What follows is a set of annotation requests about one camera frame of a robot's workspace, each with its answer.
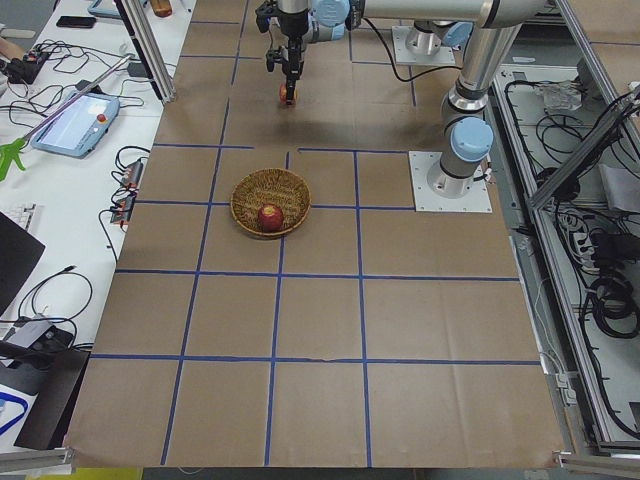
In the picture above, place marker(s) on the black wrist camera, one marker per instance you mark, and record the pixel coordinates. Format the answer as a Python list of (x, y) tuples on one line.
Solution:
[(264, 13), (274, 57)]

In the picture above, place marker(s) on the dark red apple in basket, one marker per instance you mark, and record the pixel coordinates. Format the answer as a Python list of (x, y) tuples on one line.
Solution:
[(270, 218)]

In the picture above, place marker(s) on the brown drink bottle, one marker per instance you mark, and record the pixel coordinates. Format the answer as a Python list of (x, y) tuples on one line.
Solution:
[(161, 8)]

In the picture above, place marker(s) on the woven wicker basket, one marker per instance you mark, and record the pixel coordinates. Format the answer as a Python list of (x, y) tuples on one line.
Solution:
[(271, 186)]

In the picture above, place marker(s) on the black laptop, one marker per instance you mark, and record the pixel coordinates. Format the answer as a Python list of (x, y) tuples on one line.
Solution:
[(20, 253)]

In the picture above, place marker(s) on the blue teach pendant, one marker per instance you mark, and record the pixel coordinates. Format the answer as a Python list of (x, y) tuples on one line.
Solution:
[(80, 128), (103, 9)]

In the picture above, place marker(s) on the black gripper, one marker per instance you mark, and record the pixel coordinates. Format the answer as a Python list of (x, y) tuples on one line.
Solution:
[(291, 31)]

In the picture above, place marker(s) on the black smartphone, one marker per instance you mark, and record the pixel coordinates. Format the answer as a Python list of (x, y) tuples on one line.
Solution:
[(76, 22)]

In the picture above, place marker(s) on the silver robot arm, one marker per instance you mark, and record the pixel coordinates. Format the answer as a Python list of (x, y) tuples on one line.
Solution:
[(496, 25), (309, 22)]

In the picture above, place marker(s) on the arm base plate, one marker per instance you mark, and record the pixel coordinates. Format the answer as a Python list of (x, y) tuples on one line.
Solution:
[(416, 48), (436, 192)]

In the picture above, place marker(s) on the white keyboard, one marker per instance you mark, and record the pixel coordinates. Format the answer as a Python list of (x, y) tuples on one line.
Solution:
[(25, 214)]

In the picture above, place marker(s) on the aluminium frame post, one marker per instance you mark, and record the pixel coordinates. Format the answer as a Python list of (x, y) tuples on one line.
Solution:
[(140, 32)]

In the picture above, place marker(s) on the red yellow apple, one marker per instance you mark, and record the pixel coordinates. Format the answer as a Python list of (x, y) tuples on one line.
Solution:
[(282, 96)]

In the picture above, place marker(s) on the orange usb hub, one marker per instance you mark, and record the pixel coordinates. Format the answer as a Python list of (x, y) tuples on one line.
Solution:
[(132, 175), (122, 210)]

